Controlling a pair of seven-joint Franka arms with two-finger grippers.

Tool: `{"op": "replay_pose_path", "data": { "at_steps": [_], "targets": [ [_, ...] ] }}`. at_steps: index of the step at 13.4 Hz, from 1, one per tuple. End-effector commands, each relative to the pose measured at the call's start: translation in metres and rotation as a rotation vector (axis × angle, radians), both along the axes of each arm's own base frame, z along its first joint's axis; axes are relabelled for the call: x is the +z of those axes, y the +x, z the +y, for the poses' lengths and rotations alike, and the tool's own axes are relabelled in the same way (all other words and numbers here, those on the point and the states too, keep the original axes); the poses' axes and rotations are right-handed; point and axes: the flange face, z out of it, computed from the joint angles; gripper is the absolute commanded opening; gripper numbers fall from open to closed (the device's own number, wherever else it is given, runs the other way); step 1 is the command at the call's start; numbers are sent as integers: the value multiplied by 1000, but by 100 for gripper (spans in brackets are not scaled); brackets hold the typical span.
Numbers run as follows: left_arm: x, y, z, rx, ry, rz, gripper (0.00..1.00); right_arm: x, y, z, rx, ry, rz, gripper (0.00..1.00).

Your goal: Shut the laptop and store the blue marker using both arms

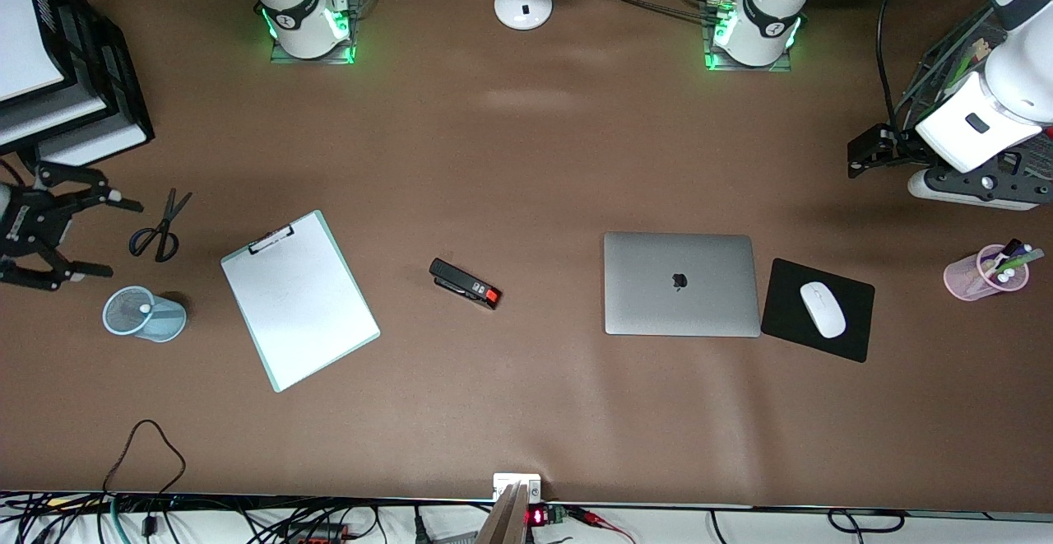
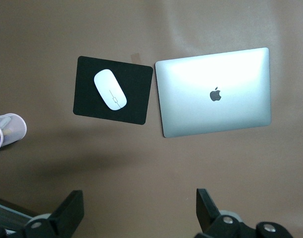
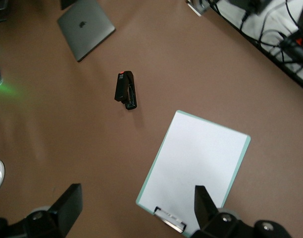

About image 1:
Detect silver laptop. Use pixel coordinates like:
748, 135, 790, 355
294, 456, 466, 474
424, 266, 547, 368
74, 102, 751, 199
603, 232, 762, 338

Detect light green marker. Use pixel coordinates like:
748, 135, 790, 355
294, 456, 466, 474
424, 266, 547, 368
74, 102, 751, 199
983, 249, 1046, 281

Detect white paper stack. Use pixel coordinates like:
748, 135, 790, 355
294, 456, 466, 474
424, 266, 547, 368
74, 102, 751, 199
37, 120, 149, 168
0, 83, 108, 148
0, 0, 67, 105

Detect black scissors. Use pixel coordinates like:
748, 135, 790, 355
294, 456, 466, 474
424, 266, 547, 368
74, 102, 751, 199
128, 188, 193, 263

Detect green pen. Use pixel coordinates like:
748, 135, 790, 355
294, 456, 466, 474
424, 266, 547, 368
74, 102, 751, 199
949, 50, 978, 90

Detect light blue mesh cup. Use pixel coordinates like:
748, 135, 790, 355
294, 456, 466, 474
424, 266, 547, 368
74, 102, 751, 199
102, 285, 188, 343

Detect black stacked document tray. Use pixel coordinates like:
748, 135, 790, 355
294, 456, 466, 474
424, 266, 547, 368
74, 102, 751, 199
0, 0, 155, 174

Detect pink mesh pen cup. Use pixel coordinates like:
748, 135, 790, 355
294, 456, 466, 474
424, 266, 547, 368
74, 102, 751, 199
943, 244, 1031, 303

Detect white computer mouse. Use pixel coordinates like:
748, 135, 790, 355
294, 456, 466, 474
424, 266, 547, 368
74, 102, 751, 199
800, 281, 847, 339

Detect black mouse pad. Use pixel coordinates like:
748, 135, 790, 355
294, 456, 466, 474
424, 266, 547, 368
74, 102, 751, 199
760, 258, 876, 364

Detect mint green clipboard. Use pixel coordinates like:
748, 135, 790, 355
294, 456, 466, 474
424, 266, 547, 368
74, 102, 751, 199
220, 209, 382, 394

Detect white paper sheet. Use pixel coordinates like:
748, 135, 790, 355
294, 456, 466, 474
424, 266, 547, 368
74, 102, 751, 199
224, 216, 375, 388

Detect black stapler with red end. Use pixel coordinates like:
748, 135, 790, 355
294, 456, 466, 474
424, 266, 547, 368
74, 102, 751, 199
429, 258, 503, 311

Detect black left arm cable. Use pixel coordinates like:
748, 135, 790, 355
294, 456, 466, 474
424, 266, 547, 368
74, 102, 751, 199
878, 0, 918, 137

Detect black wire desk organizer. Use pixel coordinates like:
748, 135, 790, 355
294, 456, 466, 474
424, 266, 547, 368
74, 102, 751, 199
893, 5, 1053, 199

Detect thin black looped cable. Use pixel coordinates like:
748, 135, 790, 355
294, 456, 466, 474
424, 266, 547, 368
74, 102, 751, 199
100, 419, 187, 500

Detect black base cable bundle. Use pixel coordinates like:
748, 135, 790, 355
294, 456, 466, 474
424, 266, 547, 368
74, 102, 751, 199
572, 0, 737, 22

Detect tangled black cable bundle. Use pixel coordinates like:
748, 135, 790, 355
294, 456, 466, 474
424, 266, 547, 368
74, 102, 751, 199
0, 491, 387, 544

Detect black coiled cable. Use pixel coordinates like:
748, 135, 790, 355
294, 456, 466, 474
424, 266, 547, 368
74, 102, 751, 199
827, 508, 907, 530

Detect red wire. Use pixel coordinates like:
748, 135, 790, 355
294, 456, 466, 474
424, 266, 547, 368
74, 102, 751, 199
572, 509, 636, 544

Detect white mounting bracket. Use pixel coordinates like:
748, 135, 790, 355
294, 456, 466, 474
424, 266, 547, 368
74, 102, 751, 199
493, 473, 543, 504

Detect grey stand post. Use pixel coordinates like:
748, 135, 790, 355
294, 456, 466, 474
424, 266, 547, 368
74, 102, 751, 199
475, 482, 531, 544

